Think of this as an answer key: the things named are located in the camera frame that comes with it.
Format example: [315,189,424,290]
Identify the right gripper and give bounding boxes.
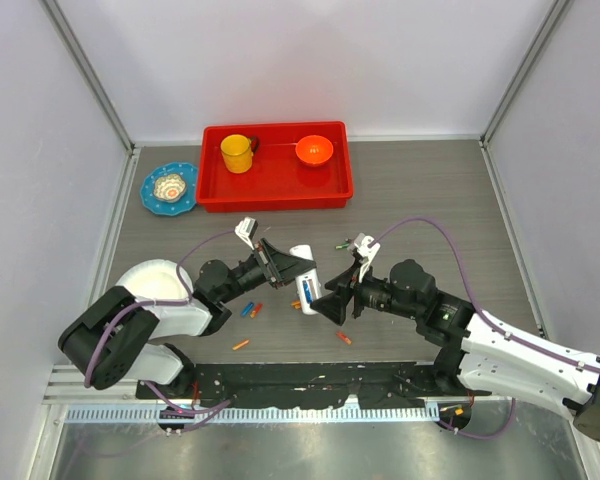
[311,258,421,325]

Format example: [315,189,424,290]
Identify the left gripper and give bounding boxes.
[219,238,315,304]

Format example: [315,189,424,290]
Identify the white remote control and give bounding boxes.
[289,244,322,315]

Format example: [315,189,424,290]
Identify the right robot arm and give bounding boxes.
[299,259,600,443]

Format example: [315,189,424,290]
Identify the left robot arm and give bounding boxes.
[58,239,316,399]

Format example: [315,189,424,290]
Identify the red plastic tray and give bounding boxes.
[196,121,354,213]

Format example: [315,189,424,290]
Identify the orange bowl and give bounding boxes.
[295,135,334,167]

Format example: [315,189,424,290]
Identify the yellow mug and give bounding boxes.
[220,134,260,174]

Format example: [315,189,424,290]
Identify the white paper plate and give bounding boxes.
[115,259,193,305]

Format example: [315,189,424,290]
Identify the blue dotted plate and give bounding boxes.
[140,162,198,217]

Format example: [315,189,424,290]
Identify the small patterned bowl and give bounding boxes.
[153,173,187,203]

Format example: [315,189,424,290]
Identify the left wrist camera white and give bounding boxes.
[234,216,258,250]

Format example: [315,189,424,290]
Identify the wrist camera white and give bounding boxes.
[234,216,258,250]
[347,233,381,282]

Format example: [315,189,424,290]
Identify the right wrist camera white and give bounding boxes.
[347,233,381,282]

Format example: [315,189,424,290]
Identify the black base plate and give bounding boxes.
[155,362,490,410]

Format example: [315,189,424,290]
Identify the white slotted cable duct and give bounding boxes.
[64,403,439,425]

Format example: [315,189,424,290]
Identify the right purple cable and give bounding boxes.
[372,216,600,441]

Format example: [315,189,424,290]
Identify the purple cable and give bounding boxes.
[82,227,239,434]
[372,216,600,441]

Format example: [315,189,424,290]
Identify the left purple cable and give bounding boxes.
[82,227,239,434]

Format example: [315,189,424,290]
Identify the aluminium frame rail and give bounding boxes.
[43,364,141,404]

